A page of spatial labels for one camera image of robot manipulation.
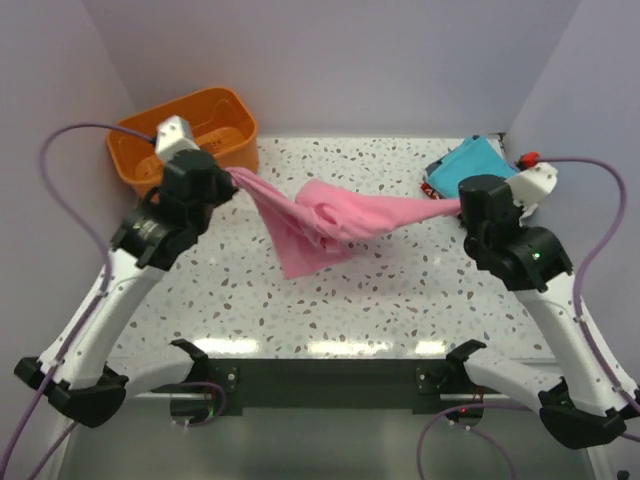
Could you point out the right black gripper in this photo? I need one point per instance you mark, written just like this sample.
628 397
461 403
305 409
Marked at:
514 204

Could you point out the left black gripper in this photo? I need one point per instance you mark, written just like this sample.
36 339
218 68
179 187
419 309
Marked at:
228 187

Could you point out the pink t shirt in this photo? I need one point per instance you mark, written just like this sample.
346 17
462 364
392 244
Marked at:
312 231

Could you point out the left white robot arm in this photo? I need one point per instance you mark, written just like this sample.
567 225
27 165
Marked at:
154 241

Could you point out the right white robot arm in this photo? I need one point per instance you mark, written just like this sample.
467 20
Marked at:
590 401

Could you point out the white folded t shirt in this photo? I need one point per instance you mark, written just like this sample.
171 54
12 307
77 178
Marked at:
527 213

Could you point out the turquoise folded t shirt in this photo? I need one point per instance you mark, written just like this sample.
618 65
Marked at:
474 156

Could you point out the red printed folded t shirt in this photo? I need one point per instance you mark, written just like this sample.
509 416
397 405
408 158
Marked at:
432 193

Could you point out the orange plastic basket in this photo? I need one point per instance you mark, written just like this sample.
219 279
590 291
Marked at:
220 122

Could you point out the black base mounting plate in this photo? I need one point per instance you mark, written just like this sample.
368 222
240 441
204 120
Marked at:
421 386

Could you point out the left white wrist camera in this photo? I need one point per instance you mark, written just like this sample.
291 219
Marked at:
173 135

